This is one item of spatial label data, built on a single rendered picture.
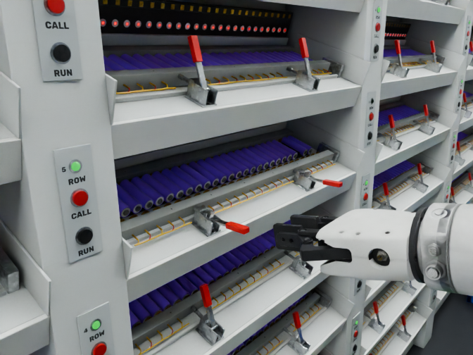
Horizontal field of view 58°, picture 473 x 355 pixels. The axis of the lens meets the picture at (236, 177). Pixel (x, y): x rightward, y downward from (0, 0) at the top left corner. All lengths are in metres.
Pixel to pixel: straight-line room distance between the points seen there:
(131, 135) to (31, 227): 0.14
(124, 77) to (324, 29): 0.54
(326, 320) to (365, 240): 0.68
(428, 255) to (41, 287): 0.38
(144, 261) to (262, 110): 0.29
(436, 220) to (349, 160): 0.57
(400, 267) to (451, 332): 1.68
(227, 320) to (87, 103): 0.45
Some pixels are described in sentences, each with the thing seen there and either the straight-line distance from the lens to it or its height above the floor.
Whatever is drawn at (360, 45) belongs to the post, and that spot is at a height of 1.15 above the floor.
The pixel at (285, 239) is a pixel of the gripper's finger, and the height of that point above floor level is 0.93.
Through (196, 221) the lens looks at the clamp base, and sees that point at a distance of 0.64.
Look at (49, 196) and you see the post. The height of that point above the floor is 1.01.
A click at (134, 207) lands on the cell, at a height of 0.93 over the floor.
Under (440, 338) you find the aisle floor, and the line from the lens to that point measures 2.06.
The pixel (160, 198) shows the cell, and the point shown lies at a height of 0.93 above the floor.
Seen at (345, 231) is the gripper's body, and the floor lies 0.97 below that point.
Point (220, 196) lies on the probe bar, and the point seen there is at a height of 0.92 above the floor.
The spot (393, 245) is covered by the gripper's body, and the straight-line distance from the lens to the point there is 0.43.
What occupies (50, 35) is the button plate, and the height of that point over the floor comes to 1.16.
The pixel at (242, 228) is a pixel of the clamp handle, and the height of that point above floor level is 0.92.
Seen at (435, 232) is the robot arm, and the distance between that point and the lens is 0.42.
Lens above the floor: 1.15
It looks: 16 degrees down
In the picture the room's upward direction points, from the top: 1 degrees counter-clockwise
